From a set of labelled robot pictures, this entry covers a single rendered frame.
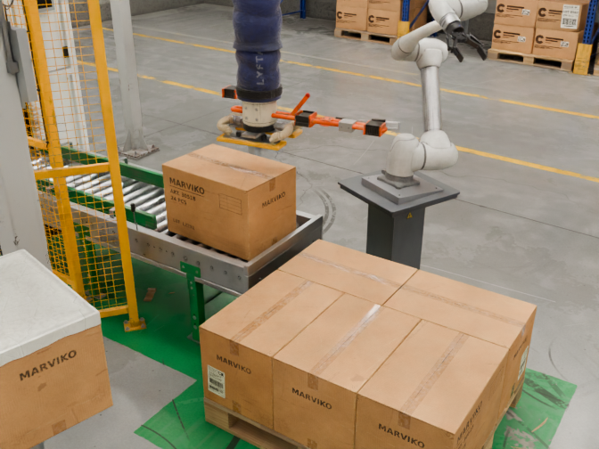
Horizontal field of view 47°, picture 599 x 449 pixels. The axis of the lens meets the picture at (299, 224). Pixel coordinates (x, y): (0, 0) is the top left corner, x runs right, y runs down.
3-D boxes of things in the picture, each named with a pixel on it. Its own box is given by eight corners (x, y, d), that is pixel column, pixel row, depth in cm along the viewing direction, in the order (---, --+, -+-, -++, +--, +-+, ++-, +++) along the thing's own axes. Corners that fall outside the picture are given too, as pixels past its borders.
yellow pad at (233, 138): (216, 141, 341) (216, 131, 339) (226, 134, 349) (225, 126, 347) (277, 151, 329) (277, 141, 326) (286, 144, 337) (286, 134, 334)
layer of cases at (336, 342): (203, 396, 321) (198, 326, 303) (317, 300, 396) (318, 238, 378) (444, 513, 262) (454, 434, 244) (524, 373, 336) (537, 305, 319)
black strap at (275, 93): (227, 96, 332) (226, 88, 330) (250, 85, 350) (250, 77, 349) (269, 102, 323) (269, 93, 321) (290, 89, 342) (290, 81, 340)
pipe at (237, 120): (217, 133, 341) (217, 121, 339) (242, 118, 362) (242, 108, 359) (279, 142, 329) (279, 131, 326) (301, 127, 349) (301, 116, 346)
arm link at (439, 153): (414, 173, 392) (450, 173, 397) (425, 167, 377) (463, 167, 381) (406, 43, 401) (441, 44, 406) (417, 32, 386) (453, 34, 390)
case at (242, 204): (168, 230, 385) (161, 164, 367) (216, 206, 414) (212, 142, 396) (250, 262, 353) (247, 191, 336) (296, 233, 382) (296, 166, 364)
